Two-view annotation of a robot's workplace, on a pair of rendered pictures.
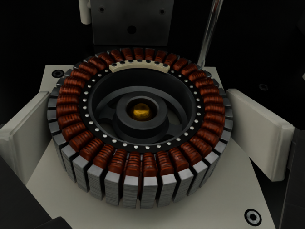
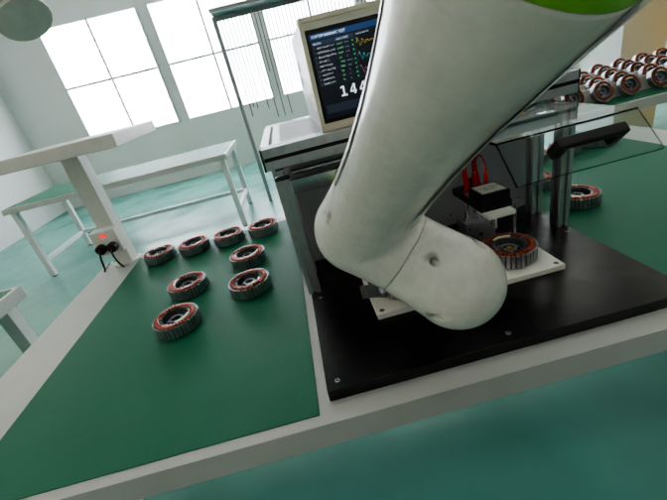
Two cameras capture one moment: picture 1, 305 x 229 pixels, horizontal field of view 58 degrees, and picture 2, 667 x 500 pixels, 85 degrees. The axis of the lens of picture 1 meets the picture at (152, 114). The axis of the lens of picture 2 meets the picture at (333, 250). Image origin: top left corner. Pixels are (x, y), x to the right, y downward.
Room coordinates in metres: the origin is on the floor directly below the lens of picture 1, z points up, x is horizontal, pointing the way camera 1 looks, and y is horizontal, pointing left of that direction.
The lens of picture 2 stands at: (-0.56, 0.02, 1.23)
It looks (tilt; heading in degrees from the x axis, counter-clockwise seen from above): 26 degrees down; 10
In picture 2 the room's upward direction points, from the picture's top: 14 degrees counter-clockwise
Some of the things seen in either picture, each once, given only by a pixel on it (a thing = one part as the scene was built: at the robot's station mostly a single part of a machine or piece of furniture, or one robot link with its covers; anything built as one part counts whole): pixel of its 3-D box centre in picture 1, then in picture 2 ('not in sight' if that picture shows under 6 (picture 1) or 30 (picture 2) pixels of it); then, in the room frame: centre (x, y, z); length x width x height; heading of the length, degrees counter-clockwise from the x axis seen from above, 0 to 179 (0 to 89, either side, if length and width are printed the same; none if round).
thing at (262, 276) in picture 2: not in sight; (249, 283); (0.26, 0.40, 0.77); 0.11 x 0.11 x 0.04
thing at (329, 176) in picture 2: not in sight; (427, 152); (0.24, -0.09, 1.03); 0.62 x 0.01 x 0.03; 101
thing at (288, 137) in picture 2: not in sight; (392, 112); (0.45, -0.05, 1.09); 0.68 x 0.44 x 0.05; 101
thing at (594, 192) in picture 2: not in sight; (577, 196); (0.44, -0.51, 0.77); 0.11 x 0.11 x 0.04
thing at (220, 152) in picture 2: not in sight; (147, 204); (3.04, 2.47, 0.38); 2.10 x 0.90 x 0.75; 101
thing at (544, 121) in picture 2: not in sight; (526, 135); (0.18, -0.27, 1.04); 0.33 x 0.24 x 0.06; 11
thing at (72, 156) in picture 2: not in sight; (110, 210); (0.53, 0.89, 0.98); 0.37 x 0.35 x 0.46; 101
